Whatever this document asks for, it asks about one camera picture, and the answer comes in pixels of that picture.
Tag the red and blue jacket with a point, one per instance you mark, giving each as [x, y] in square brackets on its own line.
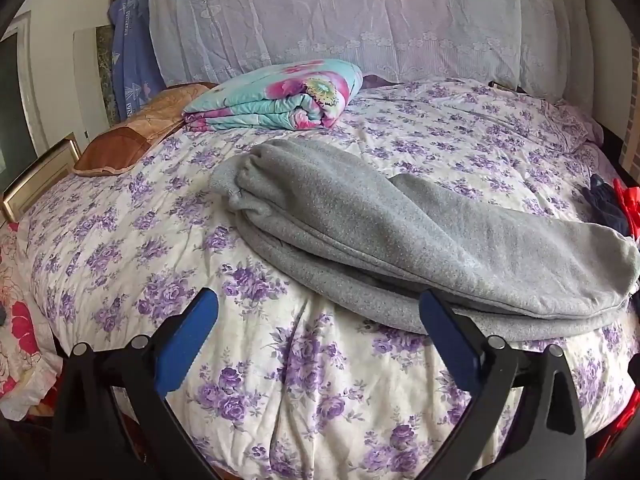
[631, 200]

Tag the dark door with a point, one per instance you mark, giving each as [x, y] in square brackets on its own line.
[12, 105]

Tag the purple floral bedsheet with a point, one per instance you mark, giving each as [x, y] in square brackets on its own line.
[310, 390]

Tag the navy blue garment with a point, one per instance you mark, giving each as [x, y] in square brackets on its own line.
[607, 210]

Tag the white lace headboard cover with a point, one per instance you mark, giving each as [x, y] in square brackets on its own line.
[350, 15]

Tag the brown satin pillow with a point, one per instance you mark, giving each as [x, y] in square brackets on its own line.
[140, 130]

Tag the purple cloth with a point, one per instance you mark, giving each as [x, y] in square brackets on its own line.
[380, 81]

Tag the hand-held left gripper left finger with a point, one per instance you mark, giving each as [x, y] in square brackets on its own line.
[187, 345]

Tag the grey pants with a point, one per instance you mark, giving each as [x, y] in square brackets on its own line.
[375, 225]

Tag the brick pattern curtain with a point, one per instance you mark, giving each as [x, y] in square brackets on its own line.
[634, 110]

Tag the pink floral quilt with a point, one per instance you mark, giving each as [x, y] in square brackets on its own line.
[22, 320]

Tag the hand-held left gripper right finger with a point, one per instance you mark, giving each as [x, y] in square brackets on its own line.
[447, 345]

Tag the blue printed hanging cloth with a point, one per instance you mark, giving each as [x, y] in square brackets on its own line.
[132, 50]

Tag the gold picture frame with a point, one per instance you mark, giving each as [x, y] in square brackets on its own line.
[40, 175]

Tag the folded turquoise pink floral blanket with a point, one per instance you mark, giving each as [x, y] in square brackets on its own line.
[280, 95]

